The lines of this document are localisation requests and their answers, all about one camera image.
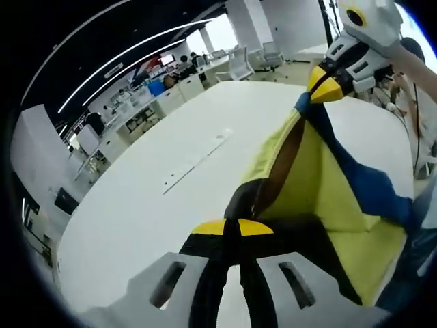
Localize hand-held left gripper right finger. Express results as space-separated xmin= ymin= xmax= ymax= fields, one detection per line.
xmin=235 ymin=218 xmax=339 ymax=328

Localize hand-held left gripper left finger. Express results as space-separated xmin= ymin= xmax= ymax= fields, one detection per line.
xmin=126 ymin=219 xmax=229 ymax=328

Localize yellow blue black garment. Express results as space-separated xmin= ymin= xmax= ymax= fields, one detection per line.
xmin=223 ymin=89 xmax=416 ymax=308

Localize black equipment stand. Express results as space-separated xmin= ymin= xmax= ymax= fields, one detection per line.
xmin=318 ymin=0 xmax=337 ymax=45

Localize black panel on pillar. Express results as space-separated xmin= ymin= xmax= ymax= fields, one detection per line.
xmin=54 ymin=187 xmax=81 ymax=215

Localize person's white shirt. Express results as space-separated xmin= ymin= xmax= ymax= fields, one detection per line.
xmin=409 ymin=112 xmax=437 ymax=233

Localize white cabinet row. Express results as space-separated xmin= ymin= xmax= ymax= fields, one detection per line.
xmin=98 ymin=73 xmax=206 ymax=144

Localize person's blue jeans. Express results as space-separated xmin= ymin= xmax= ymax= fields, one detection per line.
xmin=375 ymin=218 xmax=437 ymax=308

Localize white rolling board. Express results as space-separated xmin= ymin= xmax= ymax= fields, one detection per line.
xmin=77 ymin=125 xmax=100 ymax=154

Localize blue storage bin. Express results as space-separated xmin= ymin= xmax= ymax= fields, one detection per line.
xmin=147 ymin=80 xmax=165 ymax=97

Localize white square pillar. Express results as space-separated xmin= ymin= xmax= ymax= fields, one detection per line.
xmin=12 ymin=104 xmax=81 ymax=219

